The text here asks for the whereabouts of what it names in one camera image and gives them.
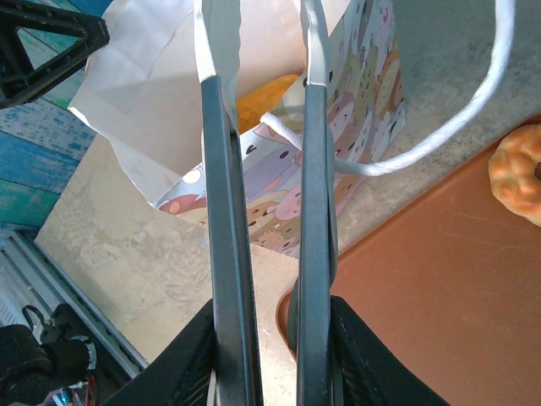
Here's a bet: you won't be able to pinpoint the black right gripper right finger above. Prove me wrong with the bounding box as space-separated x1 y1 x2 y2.
331 295 451 406

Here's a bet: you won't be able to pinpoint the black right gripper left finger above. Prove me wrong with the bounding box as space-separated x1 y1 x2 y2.
103 299 219 406

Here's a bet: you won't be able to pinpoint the white cartoon print paper bag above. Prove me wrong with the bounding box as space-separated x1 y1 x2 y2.
67 0 517 260

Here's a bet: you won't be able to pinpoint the metal tongs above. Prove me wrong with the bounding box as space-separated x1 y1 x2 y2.
193 0 346 406

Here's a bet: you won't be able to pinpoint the yellow pumpkin shaped bread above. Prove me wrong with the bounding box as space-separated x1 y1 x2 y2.
235 74 302 134

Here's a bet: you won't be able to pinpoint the ring shaped glazed bread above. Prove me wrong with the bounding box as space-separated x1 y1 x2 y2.
488 123 541 228

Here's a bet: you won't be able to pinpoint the brown plastic tray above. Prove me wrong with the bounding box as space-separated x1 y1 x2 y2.
275 122 541 406

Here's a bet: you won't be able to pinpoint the small circuit board with wires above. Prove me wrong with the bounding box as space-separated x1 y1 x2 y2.
50 371 99 406

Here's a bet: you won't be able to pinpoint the aluminium rail beam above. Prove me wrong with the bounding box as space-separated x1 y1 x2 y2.
0 230 149 377

